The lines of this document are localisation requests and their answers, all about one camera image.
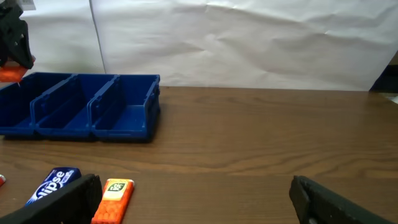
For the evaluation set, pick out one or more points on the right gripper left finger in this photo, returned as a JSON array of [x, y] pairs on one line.
[[62, 205]]

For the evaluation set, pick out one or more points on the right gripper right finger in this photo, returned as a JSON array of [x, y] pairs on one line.
[[326, 208]]

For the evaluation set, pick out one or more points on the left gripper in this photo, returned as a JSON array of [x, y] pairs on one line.
[[9, 12]]

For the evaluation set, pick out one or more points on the orange candy box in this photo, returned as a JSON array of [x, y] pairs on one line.
[[113, 202], [2, 180], [12, 74]]

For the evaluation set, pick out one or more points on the blue candy pack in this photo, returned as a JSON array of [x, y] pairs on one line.
[[53, 183]]

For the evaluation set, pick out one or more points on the blue tray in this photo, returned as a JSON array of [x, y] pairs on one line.
[[124, 115]]

